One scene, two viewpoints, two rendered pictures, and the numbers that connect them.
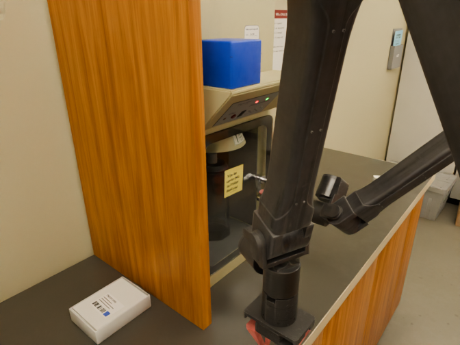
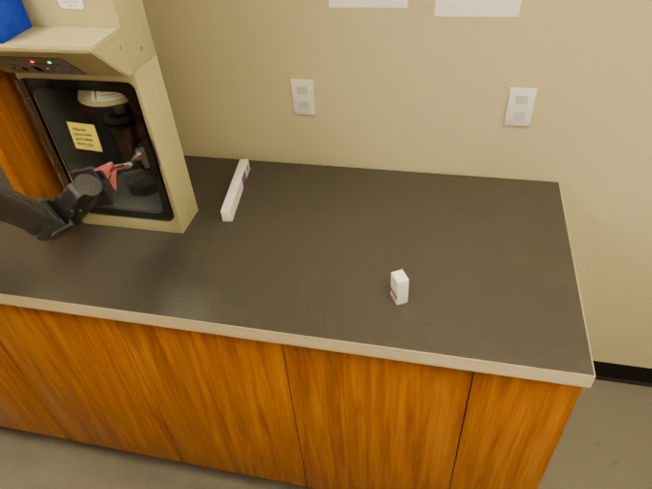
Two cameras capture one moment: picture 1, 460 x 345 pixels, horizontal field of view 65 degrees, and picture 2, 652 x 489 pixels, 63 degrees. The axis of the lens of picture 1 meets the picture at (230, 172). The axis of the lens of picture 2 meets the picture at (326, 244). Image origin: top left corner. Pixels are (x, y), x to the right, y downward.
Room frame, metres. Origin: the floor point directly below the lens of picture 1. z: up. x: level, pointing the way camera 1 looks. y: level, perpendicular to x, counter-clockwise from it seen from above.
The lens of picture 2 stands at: (0.90, -1.35, 1.87)
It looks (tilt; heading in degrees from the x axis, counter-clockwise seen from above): 41 degrees down; 66
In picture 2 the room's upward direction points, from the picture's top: 4 degrees counter-clockwise
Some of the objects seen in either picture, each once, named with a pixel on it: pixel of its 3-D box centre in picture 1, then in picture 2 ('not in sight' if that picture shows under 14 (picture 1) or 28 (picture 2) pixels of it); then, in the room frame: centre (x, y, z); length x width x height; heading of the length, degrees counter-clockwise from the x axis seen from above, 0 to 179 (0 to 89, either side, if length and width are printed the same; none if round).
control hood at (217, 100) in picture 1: (254, 99); (48, 58); (0.86, -0.06, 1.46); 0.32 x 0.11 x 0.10; 140
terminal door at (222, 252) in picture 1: (238, 194); (102, 154); (0.89, -0.02, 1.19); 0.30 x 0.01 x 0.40; 140
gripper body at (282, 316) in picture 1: (279, 304); not in sight; (0.46, -0.08, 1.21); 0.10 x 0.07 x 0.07; 50
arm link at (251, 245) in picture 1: (265, 244); not in sight; (0.49, -0.06, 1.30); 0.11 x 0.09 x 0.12; 24
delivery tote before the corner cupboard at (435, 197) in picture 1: (412, 189); not in sight; (3.03, -1.70, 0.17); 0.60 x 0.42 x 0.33; 48
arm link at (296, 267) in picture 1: (278, 272); not in sight; (0.46, -0.08, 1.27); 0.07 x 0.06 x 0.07; 24
